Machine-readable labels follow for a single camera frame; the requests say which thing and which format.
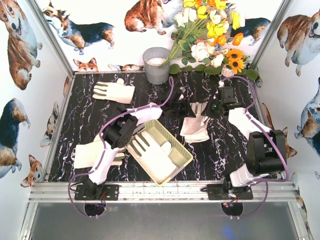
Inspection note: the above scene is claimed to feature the white glove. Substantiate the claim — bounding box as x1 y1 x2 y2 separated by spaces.
180 115 210 143
92 78 135 104
189 102 210 125
74 139 127 170
126 131 177 185

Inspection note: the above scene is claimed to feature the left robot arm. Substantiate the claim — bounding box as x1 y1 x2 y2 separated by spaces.
84 87 196 196

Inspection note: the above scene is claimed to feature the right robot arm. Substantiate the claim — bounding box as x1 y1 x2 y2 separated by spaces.
201 81 289 187

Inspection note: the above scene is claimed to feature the sunflower pot white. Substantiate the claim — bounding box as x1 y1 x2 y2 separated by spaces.
220 48 251 78

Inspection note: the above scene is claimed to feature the grey bucket with gravel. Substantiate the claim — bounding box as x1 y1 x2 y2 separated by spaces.
142 47 170 85

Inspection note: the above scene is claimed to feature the artificial flower bouquet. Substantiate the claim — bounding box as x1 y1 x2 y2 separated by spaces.
162 0 246 67

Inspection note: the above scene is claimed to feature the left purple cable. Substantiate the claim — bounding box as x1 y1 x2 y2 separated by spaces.
67 76 176 219

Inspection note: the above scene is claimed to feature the purple cable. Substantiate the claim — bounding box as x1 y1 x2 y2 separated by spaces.
219 76 291 219
67 76 176 219

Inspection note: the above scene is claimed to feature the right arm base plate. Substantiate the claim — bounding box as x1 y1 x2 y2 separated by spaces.
207 184 254 200

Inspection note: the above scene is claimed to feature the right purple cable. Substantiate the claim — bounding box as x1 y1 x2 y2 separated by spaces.
219 76 291 219

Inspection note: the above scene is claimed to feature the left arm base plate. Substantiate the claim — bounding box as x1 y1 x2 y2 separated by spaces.
74 184 120 201

